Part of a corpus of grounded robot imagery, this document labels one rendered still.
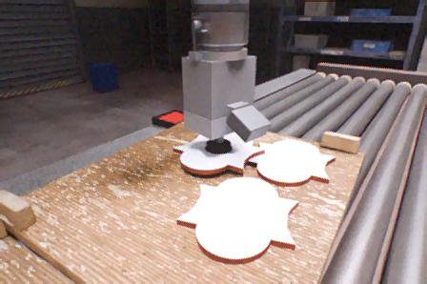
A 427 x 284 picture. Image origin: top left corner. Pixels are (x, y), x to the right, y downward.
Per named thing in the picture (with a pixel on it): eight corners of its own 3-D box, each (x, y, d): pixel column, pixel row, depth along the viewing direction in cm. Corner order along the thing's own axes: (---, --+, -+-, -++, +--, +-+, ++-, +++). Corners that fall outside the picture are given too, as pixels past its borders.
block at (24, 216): (-6, 213, 33) (-12, 192, 32) (11, 205, 35) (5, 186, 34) (21, 233, 30) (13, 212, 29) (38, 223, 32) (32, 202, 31)
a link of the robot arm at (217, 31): (261, 11, 37) (213, 11, 32) (258, 49, 39) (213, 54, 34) (221, 11, 42) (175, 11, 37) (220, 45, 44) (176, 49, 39)
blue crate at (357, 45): (349, 51, 421) (351, 39, 415) (357, 49, 447) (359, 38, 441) (388, 53, 392) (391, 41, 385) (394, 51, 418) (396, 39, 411)
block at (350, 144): (319, 147, 50) (321, 132, 49) (321, 143, 51) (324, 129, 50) (356, 155, 47) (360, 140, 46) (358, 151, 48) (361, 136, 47)
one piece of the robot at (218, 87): (240, 32, 30) (234, 171, 36) (291, 30, 35) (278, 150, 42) (173, 28, 38) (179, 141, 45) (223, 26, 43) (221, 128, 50)
